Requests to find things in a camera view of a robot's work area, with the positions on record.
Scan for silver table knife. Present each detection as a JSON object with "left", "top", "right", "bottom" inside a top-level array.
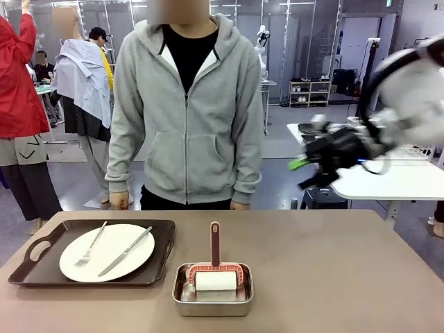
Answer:
[{"left": 98, "top": 226, "right": 153, "bottom": 278}]

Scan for white round plate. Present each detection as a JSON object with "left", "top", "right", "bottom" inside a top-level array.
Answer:
[{"left": 58, "top": 223, "right": 156, "bottom": 283}]

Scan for person in grey hoodie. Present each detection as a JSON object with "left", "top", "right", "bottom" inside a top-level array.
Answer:
[{"left": 105, "top": 6, "right": 264, "bottom": 212}]

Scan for bystander's leg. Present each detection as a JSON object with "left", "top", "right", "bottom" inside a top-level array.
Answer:
[{"left": 427, "top": 200, "right": 444, "bottom": 239}]

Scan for white humanoid background robot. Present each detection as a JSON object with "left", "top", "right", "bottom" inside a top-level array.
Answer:
[{"left": 254, "top": 24, "right": 272, "bottom": 81}]

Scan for grey-sleeved right forearm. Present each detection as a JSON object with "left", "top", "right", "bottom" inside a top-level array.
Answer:
[{"left": 105, "top": 103, "right": 137, "bottom": 194}]

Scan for silver fork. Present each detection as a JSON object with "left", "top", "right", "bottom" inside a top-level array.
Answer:
[{"left": 74, "top": 221, "right": 109, "bottom": 268}]

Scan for person's right hand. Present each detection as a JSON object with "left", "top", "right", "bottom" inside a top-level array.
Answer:
[{"left": 109, "top": 191, "right": 132, "bottom": 212}]

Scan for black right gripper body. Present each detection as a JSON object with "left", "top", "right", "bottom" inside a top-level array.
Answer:
[{"left": 304, "top": 125, "right": 370, "bottom": 182}]

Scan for rectangular steel tray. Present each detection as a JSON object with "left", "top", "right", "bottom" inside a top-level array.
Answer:
[{"left": 171, "top": 262, "right": 255, "bottom": 318}]

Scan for black stool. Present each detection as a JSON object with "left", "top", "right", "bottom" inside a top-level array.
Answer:
[{"left": 299, "top": 186, "right": 349, "bottom": 210}]

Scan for red-handled lint roller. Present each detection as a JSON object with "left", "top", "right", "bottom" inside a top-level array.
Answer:
[{"left": 188, "top": 221, "right": 242, "bottom": 300}]

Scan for white shoe rack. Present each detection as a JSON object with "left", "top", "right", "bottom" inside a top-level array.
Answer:
[{"left": 288, "top": 79, "right": 333, "bottom": 108}]

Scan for grey-sleeved left forearm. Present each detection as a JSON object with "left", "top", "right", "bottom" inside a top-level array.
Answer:
[{"left": 231, "top": 114, "right": 264, "bottom": 205}]

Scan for folded dark grey cloth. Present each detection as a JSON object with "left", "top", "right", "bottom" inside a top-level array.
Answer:
[{"left": 298, "top": 122, "right": 327, "bottom": 142}]

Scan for white work table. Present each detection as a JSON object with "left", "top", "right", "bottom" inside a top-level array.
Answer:
[{"left": 286, "top": 122, "right": 444, "bottom": 219}]

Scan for mannequin in red jacket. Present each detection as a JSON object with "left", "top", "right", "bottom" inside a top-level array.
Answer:
[{"left": 0, "top": 0, "right": 63, "bottom": 237}]

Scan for dark brown serving tray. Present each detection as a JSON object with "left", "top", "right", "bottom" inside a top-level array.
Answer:
[{"left": 8, "top": 219, "right": 177, "bottom": 287}]

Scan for seated person in background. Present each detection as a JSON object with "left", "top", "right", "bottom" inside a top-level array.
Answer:
[{"left": 32, "top": 49, "right": 57, "bottom": 85}]

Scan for black tripod pole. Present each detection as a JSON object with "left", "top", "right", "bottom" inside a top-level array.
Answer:
[{"left": 359, "top": 37, "right": 382, "bottom": 105}]

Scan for man in black cap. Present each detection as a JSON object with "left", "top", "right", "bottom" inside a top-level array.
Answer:
[{"left": 87, "top": 26, "right": 116, "bottom": 90}]

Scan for mannequin in blue shirt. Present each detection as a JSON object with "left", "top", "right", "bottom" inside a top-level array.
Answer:
[{"left": 51, "top": 6, "right": 135, "bottom": 210}]

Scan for black bags pile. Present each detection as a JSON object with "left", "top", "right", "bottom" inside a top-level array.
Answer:
[{"left": 332, "top": 68, "right": 361, "bottom": 97}]

